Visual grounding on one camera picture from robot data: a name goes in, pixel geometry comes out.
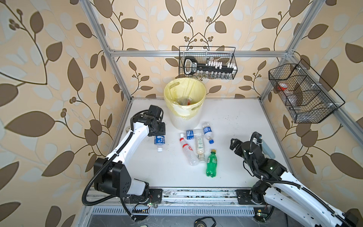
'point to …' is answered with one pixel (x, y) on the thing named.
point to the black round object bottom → (199, 223)
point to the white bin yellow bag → (185, 117)
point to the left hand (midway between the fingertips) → (158, 129)
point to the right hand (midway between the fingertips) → (237, 143)
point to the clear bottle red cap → (190, 152)
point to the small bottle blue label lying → (193, 134)
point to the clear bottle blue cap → (184, 100)
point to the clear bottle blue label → (159, 141)
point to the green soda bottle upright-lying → (211, 163)
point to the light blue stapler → (267, 151)
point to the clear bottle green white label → (200, 139)
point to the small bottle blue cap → (207, 131)
